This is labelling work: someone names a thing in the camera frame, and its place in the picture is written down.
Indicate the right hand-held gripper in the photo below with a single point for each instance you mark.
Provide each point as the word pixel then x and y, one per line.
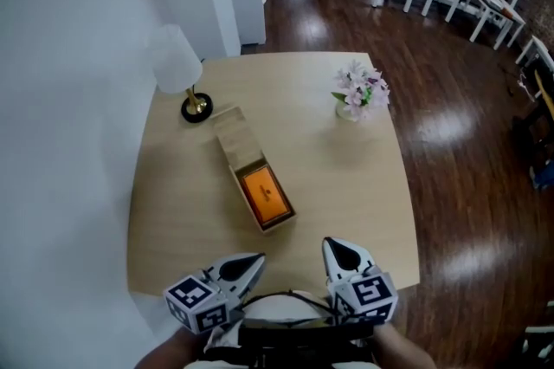
pixel 368 293

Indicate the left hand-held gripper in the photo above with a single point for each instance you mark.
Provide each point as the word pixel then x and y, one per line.
pixel 197 304

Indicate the wooden container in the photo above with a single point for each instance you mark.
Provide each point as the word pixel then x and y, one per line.
pixel 242 202

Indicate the person's left forearm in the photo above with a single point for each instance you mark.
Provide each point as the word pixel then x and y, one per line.
pixel 169 352

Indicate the person's right forearm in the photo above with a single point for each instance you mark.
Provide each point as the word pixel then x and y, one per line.
pixel 400 347

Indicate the wooden sliding lid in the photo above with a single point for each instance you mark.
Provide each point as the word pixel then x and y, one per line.
pixel 237 137

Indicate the pink flowers in white vase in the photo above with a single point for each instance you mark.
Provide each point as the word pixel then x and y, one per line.
pixel 361 92

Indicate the blue bag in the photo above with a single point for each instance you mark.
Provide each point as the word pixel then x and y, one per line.
pixel 543 176

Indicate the white shade table lamp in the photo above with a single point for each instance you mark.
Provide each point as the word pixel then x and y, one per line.
pixel 175 60

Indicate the white water dispenser cabinet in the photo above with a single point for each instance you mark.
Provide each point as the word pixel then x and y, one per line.
pixel 249 3

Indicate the white and black frame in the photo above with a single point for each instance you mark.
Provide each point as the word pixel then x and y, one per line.
pixel 540 337

